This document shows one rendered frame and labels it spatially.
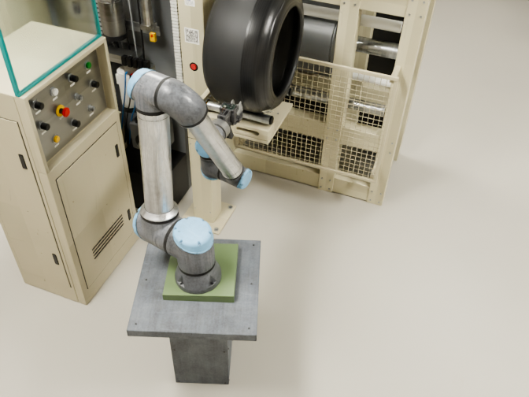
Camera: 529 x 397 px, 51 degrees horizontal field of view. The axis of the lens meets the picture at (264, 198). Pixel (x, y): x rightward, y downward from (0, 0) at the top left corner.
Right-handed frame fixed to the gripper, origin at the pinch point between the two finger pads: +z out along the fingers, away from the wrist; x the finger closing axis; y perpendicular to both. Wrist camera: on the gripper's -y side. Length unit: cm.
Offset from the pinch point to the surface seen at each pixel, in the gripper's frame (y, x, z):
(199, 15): 30.9, 27.2, 18.0
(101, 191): -46, 60, -32
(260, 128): -15.6, -7.1, 8.7
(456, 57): -102, -87, 297
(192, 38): 18.5, 31.5, 17.9
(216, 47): 27.9, 9.7, -1.4
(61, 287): -94, 75, -62
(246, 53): 27.9, -3.6, -1.4
